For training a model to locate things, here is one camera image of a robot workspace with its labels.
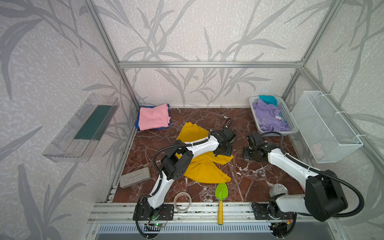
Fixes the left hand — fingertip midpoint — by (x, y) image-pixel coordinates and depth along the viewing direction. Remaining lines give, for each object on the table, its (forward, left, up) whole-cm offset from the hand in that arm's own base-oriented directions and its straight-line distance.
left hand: (228, 148), depth 92 cm
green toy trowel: (-25, +6, -2) cm, 26 cm away
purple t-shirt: (+26, -33, 0) cm, 42 cm away
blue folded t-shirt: (+20, +64, -2) cm, 67 cm away
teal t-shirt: (+39, -34, +6) cm, 52 cm away
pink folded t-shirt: (+27, +50, -3) cm, 57 cm away
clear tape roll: (-31, +23, -3) cm, 39 cm away
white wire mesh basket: (-8, -37, +30) cm, 48 cm away
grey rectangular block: (-18, +54, -2) cm, 57 cm away
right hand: (-1, -11, +2) cm, 11 cm away
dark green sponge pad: (-5, +64, +30) cm, 71 cm away
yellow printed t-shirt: (-12, +16, -2) cm, 20 cm away
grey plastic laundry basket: (+36, -43, +3) cm, 56 cm away
